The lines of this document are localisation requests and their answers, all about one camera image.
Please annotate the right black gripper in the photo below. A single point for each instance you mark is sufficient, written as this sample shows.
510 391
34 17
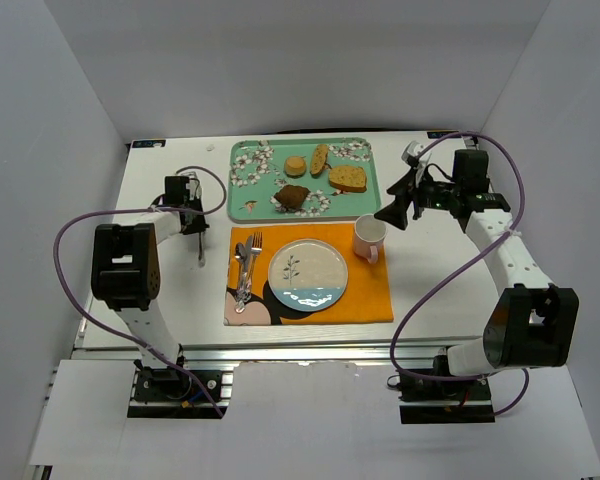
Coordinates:
410 191

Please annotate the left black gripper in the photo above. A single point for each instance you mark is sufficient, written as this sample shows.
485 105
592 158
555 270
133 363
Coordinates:
198 226

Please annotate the metal serving tongs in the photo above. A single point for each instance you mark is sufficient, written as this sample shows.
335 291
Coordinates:
201 226

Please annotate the narrow seeded bread slice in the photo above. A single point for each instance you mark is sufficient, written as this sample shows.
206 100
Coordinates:
319 159

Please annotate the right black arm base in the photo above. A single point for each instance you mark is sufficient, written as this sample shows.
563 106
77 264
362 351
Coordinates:
427 402

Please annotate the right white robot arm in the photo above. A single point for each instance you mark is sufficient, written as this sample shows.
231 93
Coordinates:
533 321

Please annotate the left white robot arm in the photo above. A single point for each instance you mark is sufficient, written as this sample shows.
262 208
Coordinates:
125 266

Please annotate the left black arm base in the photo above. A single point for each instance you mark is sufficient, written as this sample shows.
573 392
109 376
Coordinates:
169 394

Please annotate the large seeded bread slice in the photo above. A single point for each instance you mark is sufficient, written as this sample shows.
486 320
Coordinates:
348 178

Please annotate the round bread bun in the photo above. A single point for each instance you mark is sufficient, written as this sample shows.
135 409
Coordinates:
295 166

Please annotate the pink white mug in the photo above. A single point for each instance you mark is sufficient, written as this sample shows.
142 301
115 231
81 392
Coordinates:
369 236

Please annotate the left blue table label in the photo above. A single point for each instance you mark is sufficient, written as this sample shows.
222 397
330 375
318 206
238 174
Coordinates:
148 143

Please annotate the blue table label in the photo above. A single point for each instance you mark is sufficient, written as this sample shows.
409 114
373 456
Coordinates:
437 134
148 143

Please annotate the right blue table label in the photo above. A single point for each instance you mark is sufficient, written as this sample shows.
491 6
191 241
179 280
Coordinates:
437 134

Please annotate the teal floral tray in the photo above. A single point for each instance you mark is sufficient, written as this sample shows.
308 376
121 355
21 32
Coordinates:
257 173

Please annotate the silver spoon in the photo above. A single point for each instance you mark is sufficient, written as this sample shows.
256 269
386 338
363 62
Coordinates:
240 255

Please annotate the silver knife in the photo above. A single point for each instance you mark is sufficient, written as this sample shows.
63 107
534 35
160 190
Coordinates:
247 245

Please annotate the silver fork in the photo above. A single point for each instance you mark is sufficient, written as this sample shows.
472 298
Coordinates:
255 251

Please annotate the blue white ceramic plate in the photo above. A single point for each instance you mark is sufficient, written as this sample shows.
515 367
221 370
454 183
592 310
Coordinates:
308 275

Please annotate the orange cartoon placemat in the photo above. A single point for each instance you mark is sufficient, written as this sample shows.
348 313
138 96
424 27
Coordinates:
365 300

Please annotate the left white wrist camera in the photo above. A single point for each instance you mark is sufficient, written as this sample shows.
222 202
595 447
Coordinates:
193 186

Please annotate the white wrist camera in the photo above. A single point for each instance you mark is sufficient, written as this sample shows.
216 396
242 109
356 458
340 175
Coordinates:
193 186
414 156

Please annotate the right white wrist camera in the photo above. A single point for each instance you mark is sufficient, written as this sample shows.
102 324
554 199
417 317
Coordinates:
414 156

